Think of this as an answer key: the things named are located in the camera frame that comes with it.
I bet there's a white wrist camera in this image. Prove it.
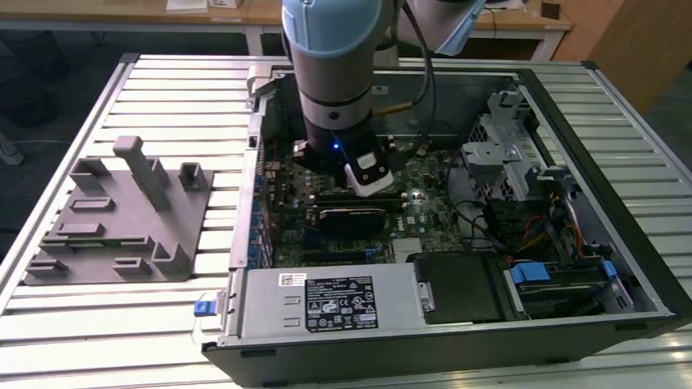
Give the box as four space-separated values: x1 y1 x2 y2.
342 152 396 199

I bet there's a black drive bay cover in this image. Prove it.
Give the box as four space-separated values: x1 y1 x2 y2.
404 250 522 325

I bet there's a coloured power wire bundle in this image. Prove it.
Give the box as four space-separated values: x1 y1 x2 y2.
506 192 588 260

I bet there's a grey plastic bay bracket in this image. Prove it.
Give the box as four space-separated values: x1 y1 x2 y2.
523 165 583 195

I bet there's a silver power supply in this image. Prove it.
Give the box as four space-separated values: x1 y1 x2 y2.
219 265 438 340

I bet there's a green motherboard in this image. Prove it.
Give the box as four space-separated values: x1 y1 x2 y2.
259 139 488 268

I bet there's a wooden desk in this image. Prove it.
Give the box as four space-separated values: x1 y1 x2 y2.
0 0 575 62

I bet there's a black graphics card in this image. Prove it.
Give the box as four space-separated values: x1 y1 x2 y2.
318 207 388 239

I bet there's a black expansion slot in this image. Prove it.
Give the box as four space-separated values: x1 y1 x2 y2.
300 250 383 263

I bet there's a grey parts rack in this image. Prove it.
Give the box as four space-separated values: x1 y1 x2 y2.
22 135 215 287

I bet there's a silver metal drive cage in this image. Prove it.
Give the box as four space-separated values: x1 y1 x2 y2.
459 91 562 203

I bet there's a grey stand foot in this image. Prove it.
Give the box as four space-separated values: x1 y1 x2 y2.
0 131 26 165

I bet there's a wooden cabinet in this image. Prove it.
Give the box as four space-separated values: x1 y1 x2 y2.
551 0 692 117

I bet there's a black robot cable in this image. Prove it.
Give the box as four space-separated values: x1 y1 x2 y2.
399 0 434 157

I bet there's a black PC case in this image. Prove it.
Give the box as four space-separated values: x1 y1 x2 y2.
200 63 690 389

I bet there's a black cable bundle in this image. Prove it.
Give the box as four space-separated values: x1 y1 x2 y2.
451 194 523 252

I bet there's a black RAM stick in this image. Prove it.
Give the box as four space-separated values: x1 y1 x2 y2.
316 190 407 203
318 199 406 212

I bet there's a blue disk carrier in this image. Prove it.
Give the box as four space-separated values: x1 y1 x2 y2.
507 261 619 321

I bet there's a blue case latch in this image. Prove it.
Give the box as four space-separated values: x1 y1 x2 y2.
194 295 219 318

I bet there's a silver case release latch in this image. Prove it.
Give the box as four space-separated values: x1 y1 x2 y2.
246 64 286 110

